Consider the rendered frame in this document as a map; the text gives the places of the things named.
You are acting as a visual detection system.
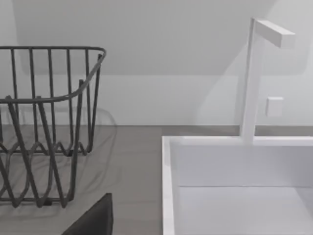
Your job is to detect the tall white tap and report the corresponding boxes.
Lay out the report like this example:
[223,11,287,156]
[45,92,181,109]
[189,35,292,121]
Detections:
[240,17,296,145]

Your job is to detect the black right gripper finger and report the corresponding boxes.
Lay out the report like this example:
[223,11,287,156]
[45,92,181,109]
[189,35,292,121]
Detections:
[61,192,114,235]

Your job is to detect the white sink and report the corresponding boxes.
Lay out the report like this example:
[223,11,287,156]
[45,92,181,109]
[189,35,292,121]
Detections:
[161,135,313,235]

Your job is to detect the dark grey wire basket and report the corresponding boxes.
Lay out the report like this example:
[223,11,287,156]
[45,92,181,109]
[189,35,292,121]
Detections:
[0,46,107,209]

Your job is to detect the white square tap knob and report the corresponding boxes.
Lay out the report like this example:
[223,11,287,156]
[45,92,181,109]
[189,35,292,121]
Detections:
[265,96,284,117]

